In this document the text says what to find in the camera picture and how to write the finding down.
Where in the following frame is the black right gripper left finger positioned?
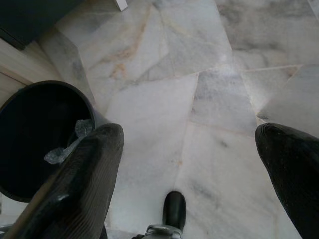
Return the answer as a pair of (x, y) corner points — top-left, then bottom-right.
(0, 123), (125, 239)

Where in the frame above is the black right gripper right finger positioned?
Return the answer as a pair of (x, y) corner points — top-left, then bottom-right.
(254, 122), (319, 239)

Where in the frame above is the crumpled clear plastic trash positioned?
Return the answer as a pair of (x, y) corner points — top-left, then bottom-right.
(44, 119), (95, 165)

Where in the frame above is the black round rubbish bin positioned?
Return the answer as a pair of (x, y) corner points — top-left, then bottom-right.
(0, 80), (112, 203)

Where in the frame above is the beige wooden cabinet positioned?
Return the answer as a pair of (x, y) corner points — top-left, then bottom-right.
(0, 37), (63, 105)

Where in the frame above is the dark furniture panel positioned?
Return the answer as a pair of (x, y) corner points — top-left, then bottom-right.
(0, 0), (83, 50)

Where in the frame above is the white furniture leg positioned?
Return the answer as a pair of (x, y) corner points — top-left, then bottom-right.
(113, 0), (128, 11)

